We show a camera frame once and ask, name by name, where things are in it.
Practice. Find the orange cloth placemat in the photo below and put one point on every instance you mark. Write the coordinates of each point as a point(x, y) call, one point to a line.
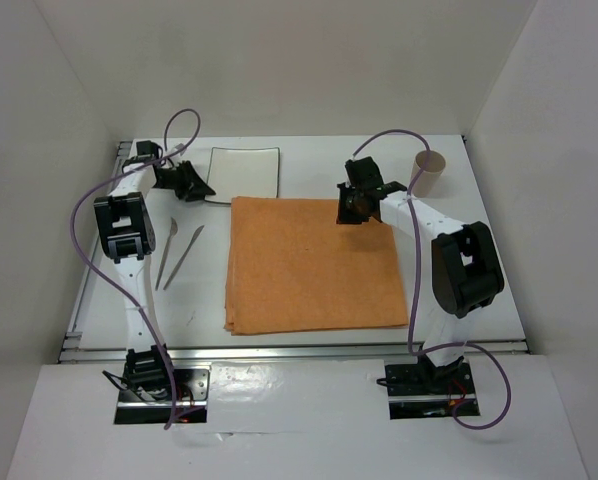
point(293, 268)

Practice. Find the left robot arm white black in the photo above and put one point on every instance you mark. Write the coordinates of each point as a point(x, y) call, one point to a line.
point(128, 239)

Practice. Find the silver knife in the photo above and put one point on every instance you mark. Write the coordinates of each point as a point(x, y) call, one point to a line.
point(183, 257)

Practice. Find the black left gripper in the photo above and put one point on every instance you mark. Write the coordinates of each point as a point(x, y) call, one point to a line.
point(192, 188)

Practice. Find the white square plate black rim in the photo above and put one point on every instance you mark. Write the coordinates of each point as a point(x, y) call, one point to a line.
point(243, 173)

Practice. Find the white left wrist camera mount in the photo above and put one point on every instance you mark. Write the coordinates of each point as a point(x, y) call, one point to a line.
point(177, 150)

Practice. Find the beige paper cup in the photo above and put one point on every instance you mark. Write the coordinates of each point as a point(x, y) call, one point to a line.
point(426, 170)

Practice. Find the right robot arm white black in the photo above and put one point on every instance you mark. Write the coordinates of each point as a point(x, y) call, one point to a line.
point(465, 272)

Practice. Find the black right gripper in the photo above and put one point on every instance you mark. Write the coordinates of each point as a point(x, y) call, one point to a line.
point(344, 217)

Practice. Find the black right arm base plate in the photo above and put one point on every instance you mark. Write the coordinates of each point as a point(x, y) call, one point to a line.
point(412, 396)

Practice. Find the silver spoon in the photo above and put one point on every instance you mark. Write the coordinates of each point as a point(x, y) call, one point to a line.
point(173, 230)

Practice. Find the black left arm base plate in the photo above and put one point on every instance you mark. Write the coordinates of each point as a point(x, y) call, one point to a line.
point(137, 406)

